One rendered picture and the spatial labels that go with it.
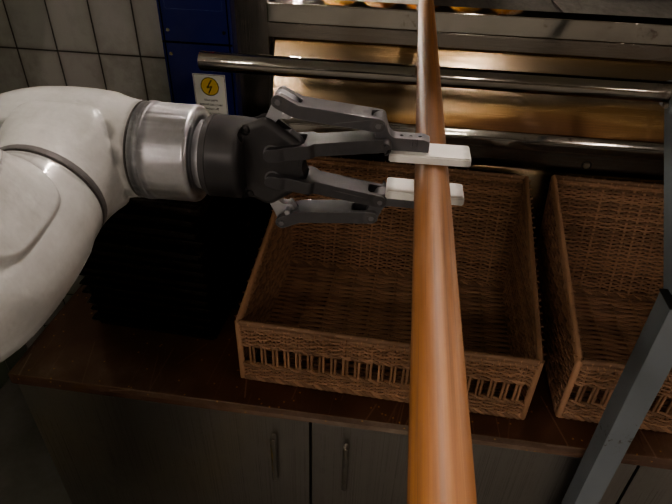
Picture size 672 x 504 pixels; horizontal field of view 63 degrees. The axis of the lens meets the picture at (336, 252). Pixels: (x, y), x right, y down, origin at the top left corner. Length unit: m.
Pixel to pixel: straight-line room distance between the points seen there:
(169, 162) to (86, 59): 0.99
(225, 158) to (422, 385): 0.28
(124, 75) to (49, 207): 1.00
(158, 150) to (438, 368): 0.31
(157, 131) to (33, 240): 0.14
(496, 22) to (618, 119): 0.34
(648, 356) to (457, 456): 0.66
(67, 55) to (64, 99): 0.94
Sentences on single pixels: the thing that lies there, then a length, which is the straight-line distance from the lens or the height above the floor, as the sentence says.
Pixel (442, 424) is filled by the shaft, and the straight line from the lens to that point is 0.27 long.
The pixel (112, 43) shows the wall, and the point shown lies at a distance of 1.42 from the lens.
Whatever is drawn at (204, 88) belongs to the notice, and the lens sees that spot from 1.33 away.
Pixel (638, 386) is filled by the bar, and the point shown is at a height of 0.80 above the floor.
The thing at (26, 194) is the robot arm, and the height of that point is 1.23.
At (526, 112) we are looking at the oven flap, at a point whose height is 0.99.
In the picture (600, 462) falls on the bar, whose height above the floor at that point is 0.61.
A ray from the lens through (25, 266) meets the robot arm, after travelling 0.43.
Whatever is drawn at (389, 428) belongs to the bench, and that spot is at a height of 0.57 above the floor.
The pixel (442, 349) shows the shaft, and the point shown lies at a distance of 0.30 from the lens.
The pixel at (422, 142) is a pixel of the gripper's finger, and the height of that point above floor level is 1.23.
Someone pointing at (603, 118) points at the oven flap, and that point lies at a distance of 1.34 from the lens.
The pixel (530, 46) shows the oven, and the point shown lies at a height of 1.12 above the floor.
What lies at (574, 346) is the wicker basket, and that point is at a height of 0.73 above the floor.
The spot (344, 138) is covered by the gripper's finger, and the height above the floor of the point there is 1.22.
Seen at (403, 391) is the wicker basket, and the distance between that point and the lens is 1.08.
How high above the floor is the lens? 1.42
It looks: 35 degrees down
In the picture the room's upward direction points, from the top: 2 degrees clockwise
